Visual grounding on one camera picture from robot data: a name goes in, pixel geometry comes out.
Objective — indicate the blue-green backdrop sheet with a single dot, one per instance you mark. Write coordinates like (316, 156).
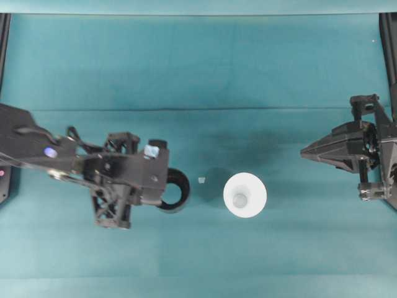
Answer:
(198, 6)

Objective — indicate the white paper cup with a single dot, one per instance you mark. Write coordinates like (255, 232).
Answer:
(254, 186)

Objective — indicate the black frame rail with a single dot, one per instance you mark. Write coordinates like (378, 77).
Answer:
(3, 46)
(389, 46)

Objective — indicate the small white paper scrap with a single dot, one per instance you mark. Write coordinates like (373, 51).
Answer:
(202, 180)

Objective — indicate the blue-green table cloth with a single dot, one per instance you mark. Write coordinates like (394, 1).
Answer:
(198, 248)

